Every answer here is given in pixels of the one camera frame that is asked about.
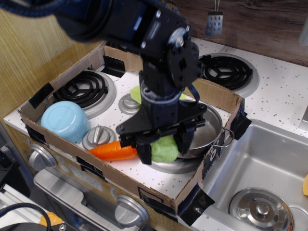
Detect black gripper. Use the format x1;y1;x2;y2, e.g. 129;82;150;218
116;100;207;165

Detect green toy broccoli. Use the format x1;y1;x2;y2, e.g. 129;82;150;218
151;136;178;163

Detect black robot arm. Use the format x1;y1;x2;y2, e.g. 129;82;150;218
0;0;207;165

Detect stainless steel pan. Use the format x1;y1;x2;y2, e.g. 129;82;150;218
178;101;235;159

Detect front right burner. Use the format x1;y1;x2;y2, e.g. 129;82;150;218
149;157;203;174

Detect orange toy carrot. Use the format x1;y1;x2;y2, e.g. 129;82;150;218
88;141;137;161

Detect silver knob middle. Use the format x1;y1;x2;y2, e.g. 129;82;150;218
118;93;141;116

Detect silver knob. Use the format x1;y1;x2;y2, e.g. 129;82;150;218
118;93;141;116
82;126;116;150

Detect green plastic plate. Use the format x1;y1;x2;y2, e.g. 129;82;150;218
130;86;187;104

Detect silver knob front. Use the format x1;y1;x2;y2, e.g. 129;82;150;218
82;126;116;150

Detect right oven front knob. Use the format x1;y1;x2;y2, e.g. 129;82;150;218
115;194;149;228

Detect oven knob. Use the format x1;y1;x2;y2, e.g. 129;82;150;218
28;144;57;171
115;194;149;228

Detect front left black burner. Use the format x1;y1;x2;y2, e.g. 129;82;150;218
47;70;116;119

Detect black burner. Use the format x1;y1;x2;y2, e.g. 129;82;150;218
104;41;139;54
199;53;259;98
47;70;116;119

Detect light blue bowl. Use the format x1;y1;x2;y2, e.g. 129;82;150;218
40;101;90;143

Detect back right black burner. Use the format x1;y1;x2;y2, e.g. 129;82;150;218
199;53;259;98

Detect steel sink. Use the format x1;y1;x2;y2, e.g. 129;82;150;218
193;120;308;231

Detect back left black burner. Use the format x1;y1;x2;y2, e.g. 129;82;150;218
104;41;139;54

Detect steel pot lid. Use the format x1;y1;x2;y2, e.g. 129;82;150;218
228;188;294;231

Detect cardboard fence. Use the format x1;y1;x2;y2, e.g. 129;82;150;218
19;46;244;225

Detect left oven front knob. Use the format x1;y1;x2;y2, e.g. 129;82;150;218
28;144;57;171

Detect hanging metal spatula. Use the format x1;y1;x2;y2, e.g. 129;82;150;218
205;0;224;37

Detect orange object bottom left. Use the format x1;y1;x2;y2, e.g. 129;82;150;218
38;212;64;227

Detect orange object in sink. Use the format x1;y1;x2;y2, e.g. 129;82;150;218
302;175;308;196

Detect silver faucet base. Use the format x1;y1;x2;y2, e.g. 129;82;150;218
298;18;308;46

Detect silver oven door handle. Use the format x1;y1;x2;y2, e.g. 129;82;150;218
34;170;138;231

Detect black cable bottom left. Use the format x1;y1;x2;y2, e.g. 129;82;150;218
0;202;52;231

